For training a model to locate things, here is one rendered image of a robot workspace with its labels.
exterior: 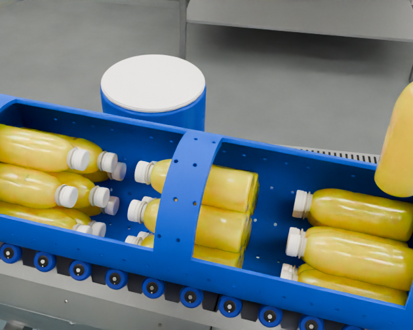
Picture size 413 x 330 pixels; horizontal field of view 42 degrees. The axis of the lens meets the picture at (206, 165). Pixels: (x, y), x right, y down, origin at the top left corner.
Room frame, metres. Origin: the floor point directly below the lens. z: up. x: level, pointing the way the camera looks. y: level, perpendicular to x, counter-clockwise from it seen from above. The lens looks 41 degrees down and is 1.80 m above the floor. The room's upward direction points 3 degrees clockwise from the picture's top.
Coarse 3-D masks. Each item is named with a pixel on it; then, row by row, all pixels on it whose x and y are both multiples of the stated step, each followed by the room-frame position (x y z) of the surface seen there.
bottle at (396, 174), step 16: (400, 96) 0.63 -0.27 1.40; (400, 112) 0.61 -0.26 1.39; (400, 128) 0.60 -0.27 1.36; (384, 144) 0.63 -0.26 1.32; (400, 144) 0.60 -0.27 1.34; (384, 160) 0.61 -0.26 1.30; (400, 160) 0.59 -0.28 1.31; (384, 176) 0.61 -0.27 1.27; (400, 176) 0.59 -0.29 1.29; (400, 192) 0.59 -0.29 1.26
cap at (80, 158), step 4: (76, 152) 0.75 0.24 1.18; (80, 152) 0.74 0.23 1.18; (84, 152) 0.75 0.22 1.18; (76, 156) 0.74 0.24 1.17; (80, 156) 0.74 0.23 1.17; (84, 156) 0.74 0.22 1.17; (88, 156) 0.76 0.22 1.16; (72, 160) 0.73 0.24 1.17; (76, 160) 0.73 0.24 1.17; (80, 160) 0.73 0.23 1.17; (84, 160) 0.74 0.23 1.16; (88, 160) 0.76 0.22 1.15; (72, 164) 0.73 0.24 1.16; (76, 164) 0.73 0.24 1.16; (80, 164) 0.73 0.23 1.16; (84, 164) 0.74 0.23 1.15; (76, 168) 0.73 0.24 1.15; (80, 168) 0.73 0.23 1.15; (84, 168) 0.74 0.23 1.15
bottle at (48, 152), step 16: (0, 128) 0.78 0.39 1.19; (16, 128) 0.79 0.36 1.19; (0, 144) 0.75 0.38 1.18; (16, 144) 0.75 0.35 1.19; (32, 144) 0.75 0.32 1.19; (48, 144) 0.75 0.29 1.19; (64, 144) 0.76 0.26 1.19; (0, 160) 0.75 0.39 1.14; (16, 160) 0.74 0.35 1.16; (32, 160) 0.73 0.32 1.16; (48, 160) 0.73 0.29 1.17; (64, 160) 0.73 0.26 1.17
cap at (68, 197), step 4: (64, 188) 0.70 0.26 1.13; (68, 188) 0.70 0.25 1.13; (72, 188) 0.70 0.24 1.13; (76, 188) 0.71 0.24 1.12; (64, 192) 0.69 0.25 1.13; (68, 192) 0.69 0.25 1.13; (72, 192) 0.70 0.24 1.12; (76, 192) 0.71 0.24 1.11; (60, 196) 0.69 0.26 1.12; (64, 196) 0.68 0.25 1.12; (68, 196) 0.68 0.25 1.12; (72, 196) 0.69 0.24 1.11; (76, 196) 0.71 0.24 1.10; (60, 200) 0.68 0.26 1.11; (64, 200) 0.68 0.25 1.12; (68, 200) 0.68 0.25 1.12; (72, 200) 0.69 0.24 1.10; (76, 200) 0.70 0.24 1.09; (64, 204) 0.68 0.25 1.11; (68, 204) 0.68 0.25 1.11; (72, 204) 0.69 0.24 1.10
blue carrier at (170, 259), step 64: (64, 128) 0.90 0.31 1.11; (128, 128) 0.86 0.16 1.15; (128, 192) 0.84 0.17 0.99; (192, 192) 0.62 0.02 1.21; (384, 192) 0.76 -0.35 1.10; (64, 256) 0.63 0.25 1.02; (128, 256) 0.58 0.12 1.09; (192, 256) 0.57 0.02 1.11; (256, 256) 0.70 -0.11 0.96; (384, 320) 0.48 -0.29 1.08
